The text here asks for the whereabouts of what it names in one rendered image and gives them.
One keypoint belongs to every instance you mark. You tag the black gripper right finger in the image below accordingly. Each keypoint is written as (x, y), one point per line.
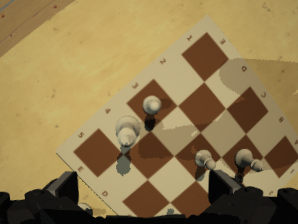
(254, 208)

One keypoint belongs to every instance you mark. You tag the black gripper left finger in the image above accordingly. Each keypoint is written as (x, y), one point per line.
(60, 210)

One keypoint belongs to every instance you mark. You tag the white chess piece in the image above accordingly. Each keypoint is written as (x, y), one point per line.
(125, 128)
(244, 157)

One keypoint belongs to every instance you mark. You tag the brown and cream chessboard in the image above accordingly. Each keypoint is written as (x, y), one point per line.
(210, 99)

